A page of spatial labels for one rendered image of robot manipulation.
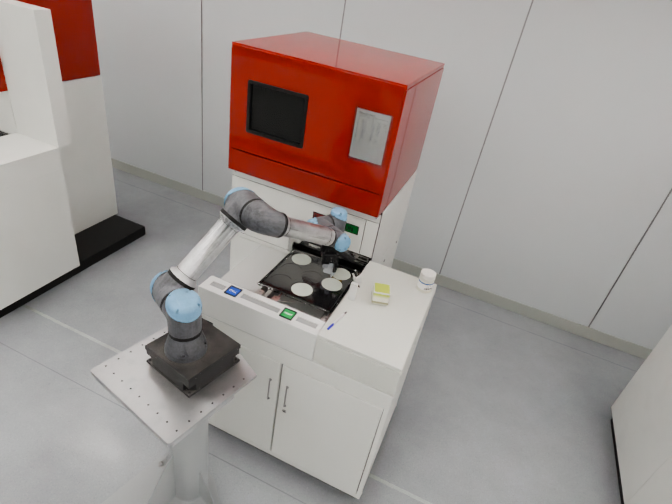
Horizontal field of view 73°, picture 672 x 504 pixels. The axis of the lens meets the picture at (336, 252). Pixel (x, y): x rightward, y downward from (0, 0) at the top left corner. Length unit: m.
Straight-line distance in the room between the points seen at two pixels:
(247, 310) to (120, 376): 0.51
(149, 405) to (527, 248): 2.88
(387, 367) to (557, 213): 2.20
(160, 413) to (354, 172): 1.22
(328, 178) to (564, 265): 2.22
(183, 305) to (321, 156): 0.92
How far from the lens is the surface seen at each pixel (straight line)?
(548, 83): 3.39
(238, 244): 2.62
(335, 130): 2.04
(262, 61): 2.14
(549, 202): 3.59
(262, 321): 1.89
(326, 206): 2.24
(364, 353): 1.76
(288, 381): 2.04
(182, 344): 1.71
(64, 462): 2.71
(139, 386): 1.82
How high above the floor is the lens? 2.19
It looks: 32 degrees down
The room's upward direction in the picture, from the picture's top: 10 degrees clockwise
